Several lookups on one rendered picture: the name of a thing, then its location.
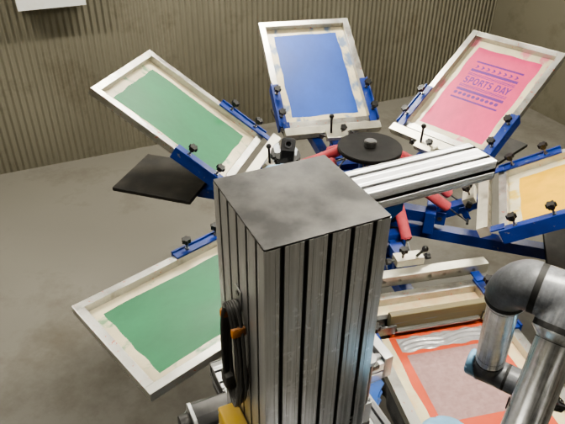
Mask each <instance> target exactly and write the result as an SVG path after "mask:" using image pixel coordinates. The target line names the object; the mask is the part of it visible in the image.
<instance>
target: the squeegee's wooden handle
mask: <svg viewBox="0 0 565 424"><path fill-rule="evenodd" d="M483 310H486V303H485V301H484V298H479V299H469V300H463V301H457V302H451V303H446V304H441V305H431V306H425V307H420V308H413V309H408V310H398V311H392V312H388V319H387V325H386V326H394V325H397V327H396V329H397V328H400V327H405V326H415V325H420V324H425V323H431V322H437V321H446V320H451V319H457V318H463V317H468V316H473V315H479V316H481V315H482V313H483ZM396 329H395V330H396Z"/></svg>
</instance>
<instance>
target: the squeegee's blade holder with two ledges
mask: <svg viewBox="0 0 565 424"><path fill-rule="evenodd" d="M478 319H480V316H479V315H473V316H468V317H463V318H457V319H451V320H446V321H437V322H431V323H425V324H420V325H415V326H405V327H400V328H397V329H396V331H397V332H401V331H410V330H415V329H420V328H426V327H432V326H441V325H446V324H452V323H458V322H463V321H472V320H478Z"/></svg>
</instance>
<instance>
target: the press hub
mask: <svg viewBox="0 0 565 424"><path fill-rule="evenodd" d="M337 150H338V152H339V153H340V154H341V155H342V156H343V157H344V158H345V159H347V160H349V161H352V162H356V163H359V165H358V168H354V169H352V170H355V169H359V168H362V164H364V167H365V166H366V165H368V167H369V166H373V165H377V164H380V163H384V162H391V161H394V160H398V159H399V158H400V157H401V155H402V151H403V148H402V146H401V145H400V143H399V142H398V141H396V140H395V139H394V138H392V137H390V136H387V135H383V134H379V133H374V132H357V133H352V134H349V135H346V136H344V137H342V138H341V139H340V140H339V141H338V144H337Z"/></svg>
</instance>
